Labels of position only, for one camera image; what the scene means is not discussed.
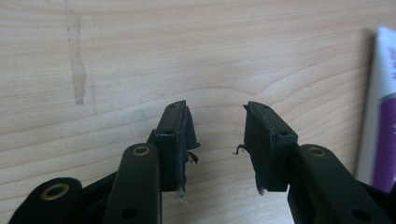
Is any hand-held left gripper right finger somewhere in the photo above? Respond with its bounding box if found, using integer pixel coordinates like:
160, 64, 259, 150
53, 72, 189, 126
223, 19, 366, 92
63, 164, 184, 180
233, 101, 299, 196

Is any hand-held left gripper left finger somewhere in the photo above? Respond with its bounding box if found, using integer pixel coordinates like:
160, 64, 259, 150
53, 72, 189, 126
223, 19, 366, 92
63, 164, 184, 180
148, 100, 201, 200

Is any white and purple toothpaste tube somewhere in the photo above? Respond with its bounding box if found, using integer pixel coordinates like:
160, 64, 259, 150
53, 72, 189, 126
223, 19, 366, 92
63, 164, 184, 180
354, 24, 396, 194

